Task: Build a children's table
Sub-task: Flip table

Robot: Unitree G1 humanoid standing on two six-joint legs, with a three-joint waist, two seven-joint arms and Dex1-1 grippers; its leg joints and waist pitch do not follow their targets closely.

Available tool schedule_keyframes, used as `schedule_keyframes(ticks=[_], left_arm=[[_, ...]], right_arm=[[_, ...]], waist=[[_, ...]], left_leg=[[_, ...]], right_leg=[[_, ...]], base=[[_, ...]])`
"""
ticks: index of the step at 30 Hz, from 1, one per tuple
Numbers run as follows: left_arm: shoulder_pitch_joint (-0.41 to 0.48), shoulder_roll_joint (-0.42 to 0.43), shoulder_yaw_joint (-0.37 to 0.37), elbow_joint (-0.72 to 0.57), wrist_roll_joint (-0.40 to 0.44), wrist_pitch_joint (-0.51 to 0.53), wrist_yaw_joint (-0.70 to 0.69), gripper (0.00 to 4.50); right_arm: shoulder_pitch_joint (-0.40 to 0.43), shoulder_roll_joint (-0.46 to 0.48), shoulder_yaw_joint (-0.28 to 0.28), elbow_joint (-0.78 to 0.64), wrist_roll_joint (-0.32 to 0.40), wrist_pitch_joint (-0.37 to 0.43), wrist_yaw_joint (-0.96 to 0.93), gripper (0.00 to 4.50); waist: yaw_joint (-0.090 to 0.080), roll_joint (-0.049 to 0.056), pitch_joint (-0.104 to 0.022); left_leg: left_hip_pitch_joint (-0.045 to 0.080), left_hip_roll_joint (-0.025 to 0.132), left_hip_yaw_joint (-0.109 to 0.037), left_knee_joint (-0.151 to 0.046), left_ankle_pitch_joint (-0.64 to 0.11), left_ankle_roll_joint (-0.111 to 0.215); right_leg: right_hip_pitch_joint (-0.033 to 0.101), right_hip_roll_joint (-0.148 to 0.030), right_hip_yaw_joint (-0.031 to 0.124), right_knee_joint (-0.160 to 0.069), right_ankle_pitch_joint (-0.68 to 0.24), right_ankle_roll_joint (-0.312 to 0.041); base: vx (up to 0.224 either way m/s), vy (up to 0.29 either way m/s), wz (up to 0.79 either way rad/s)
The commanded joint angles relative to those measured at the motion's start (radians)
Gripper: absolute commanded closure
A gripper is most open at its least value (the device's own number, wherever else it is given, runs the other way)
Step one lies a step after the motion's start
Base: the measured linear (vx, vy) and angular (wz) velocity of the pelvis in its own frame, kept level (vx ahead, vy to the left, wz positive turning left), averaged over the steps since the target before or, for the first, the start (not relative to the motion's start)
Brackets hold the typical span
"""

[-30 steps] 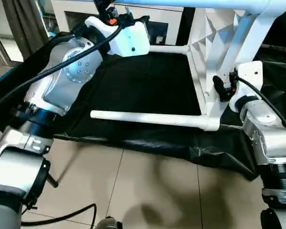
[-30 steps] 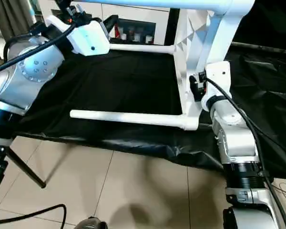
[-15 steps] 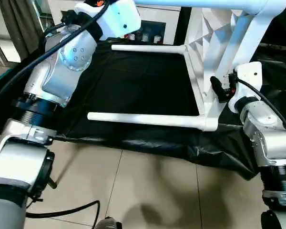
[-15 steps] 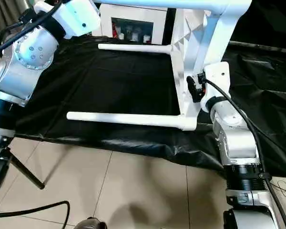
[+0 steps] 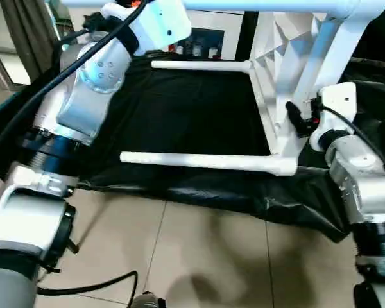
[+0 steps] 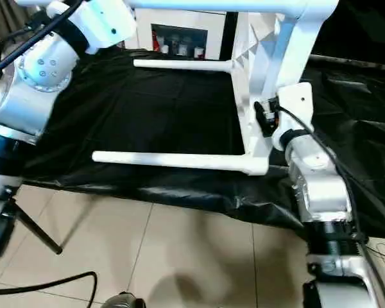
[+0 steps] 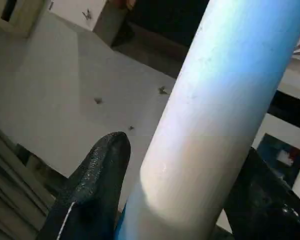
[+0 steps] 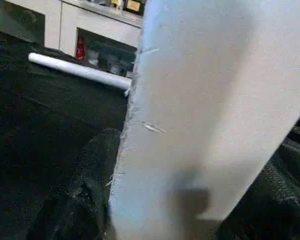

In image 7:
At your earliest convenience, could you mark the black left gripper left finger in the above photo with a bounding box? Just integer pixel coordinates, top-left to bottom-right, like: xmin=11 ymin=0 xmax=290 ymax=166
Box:
xmin=36 ymin=131 xmax=132 ymax=240

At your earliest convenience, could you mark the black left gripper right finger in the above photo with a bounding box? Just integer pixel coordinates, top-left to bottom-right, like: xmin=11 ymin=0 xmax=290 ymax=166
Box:
xmin=224 ymin=147 xmax=300 ymax=240

